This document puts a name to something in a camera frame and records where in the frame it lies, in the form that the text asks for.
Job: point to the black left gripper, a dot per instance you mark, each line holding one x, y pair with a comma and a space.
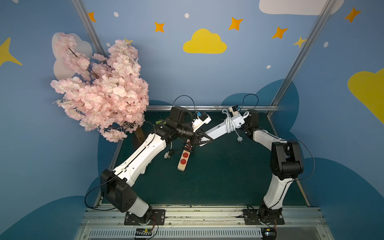
195, 136

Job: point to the small white adapter strip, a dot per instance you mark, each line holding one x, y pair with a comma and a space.
222, 128

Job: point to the beige red socket power strip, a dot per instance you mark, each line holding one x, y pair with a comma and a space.
187, 150

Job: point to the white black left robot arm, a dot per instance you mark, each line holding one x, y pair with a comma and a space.
116, 185

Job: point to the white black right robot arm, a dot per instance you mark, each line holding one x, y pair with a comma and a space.
286, 162

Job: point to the brown artificial tree trunk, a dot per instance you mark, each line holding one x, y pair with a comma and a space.
140, 137

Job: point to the pink blossom artificial tree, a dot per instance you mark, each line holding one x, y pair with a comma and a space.
107, 93

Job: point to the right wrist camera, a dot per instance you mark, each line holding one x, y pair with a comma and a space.
234, 110

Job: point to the right vertical aluminium post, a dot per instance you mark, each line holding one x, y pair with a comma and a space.
305, 49

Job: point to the vertical aluminium post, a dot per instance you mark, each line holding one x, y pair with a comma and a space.
88, 25
305, 49

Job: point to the horizontal aluminium frame rail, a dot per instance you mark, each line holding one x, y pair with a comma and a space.
165, 108

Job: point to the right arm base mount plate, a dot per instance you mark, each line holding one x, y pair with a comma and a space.
261, 216

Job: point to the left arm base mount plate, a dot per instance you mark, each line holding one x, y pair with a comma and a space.
150, 217

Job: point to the front aluminium rail base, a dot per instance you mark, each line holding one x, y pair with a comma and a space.
206, 223

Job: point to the left vertical aluminium post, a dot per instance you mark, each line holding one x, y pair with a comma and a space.
88, 25

